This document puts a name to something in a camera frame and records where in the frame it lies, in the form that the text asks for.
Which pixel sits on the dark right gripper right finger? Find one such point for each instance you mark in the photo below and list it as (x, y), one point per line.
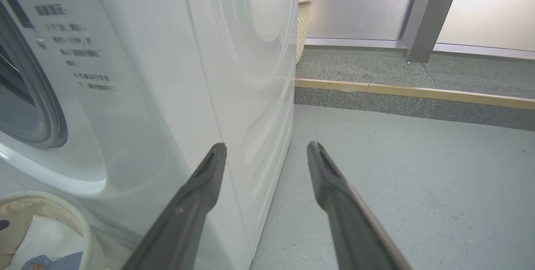
(351, 228)

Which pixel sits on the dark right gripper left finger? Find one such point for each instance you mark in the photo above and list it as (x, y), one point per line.
(192, 220)

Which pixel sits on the cream woven basket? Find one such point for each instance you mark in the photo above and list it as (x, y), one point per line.
(303, 27)

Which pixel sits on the wooden edge strip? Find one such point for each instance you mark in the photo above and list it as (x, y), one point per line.
(418, 92)

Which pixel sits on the white cloth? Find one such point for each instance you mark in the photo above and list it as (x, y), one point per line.
(50, 236)

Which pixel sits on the blue bear-print garment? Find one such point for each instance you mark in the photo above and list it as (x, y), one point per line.
(62, 261)

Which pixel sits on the white front-load washing machine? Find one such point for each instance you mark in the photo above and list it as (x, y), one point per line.
(167, 94)

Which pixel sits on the cream canvas laundry basket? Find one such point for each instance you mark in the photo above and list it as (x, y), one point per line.
(85, 228)

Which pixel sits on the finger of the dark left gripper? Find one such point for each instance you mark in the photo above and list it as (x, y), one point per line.
(3, 225)

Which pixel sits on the grey window frame pillar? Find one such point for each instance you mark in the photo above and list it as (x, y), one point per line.
(430, 15)

